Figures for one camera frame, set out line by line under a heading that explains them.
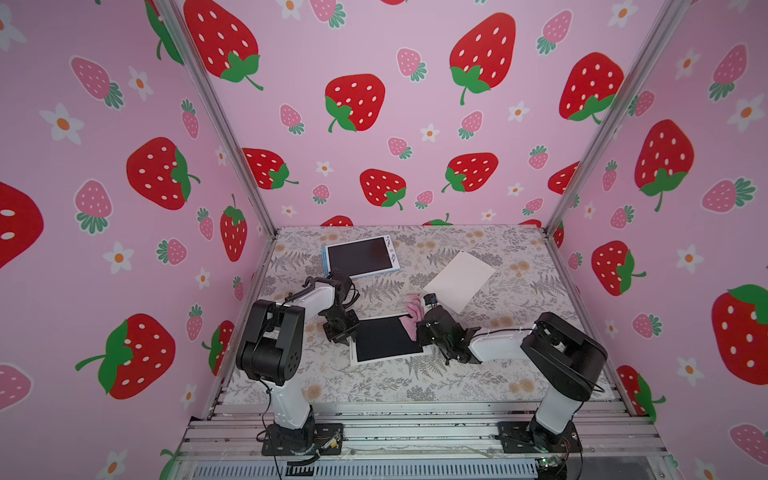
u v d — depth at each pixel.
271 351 0.49
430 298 0.84
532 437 0.66
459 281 1.08
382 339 0.91
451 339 0.72
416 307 0.93
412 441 0.75
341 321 0.83
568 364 0.47
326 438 0.73
